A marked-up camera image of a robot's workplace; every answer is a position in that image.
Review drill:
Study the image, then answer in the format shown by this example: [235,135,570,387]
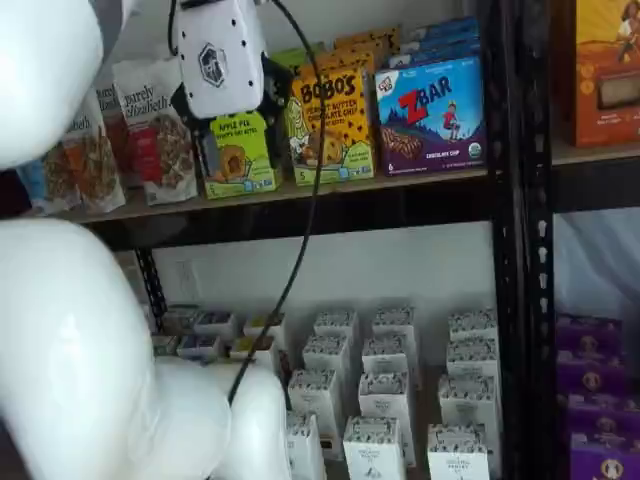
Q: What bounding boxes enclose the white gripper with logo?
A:
[169,0,297,175]

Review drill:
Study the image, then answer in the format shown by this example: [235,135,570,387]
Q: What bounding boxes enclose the green Bobo's apple pie box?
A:
[268,46,327,72]
[201,110,282,200]

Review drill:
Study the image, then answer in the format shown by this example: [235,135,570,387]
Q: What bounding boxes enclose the yellow Bobo's peanut butter box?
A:
[332,23,402,55]
[298,48,377,80]
[284,66,376,188]

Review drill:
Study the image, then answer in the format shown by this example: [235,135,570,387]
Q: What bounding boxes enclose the black metal shelf unit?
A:
[522,0,640,480]
[74,0,527,480]

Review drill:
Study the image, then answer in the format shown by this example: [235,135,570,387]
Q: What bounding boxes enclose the blue purple Zbar box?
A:
[373,53,487,177]
[399,28,481,52]
[385,40,482,70]
[410,15,480,39]

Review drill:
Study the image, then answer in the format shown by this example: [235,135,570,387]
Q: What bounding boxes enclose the small white yellow-top box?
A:
[228,334,277,372]
[242,311,288,352]

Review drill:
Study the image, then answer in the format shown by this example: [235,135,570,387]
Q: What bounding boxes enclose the small white green-top box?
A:
[163,303,200,332]

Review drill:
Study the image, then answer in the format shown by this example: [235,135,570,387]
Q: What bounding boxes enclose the small white blue-top box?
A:
[176,333,222,362]
[193,309,237,342]

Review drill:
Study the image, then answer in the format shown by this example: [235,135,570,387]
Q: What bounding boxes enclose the white organic pantry box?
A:
[447,308,500,347]
[437,373,502,432]
[361,334,420,382]
[342,414,407,480]
[301,334,352,387]
[313,308,360,352]
[426,422,492,480]
[371,304,417,351]
[357,371,418,467]
[287,368,345,460]
[445,338,501,382]
[283,411,327,480]

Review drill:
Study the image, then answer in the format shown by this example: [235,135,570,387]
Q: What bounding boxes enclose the large orange cereal box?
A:
[566,0,640,149]

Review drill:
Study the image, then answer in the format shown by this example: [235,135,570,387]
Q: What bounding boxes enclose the purple snack box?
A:
[568,431,640,480]
[554,312,625,353]
[554,348,627,397]
[566,393,640,437]

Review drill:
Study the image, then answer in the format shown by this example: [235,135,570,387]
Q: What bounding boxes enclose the red Purely Elizabeth granola bag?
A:
[111,55,200,207]
[94,78,135,190]

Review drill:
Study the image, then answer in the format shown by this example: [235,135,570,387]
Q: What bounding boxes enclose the orange Purely Elizabeth granola bag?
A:
[40,92,127,214]

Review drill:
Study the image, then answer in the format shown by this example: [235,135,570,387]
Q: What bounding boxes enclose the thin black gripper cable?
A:
[166,0,184,57]

